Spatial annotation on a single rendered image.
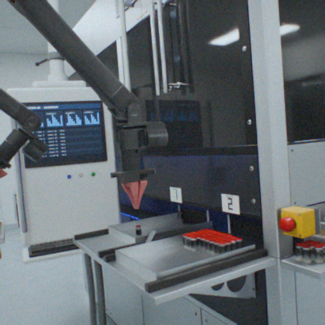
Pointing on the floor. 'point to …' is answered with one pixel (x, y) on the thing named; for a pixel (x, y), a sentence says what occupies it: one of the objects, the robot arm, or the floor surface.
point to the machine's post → (272, 156)
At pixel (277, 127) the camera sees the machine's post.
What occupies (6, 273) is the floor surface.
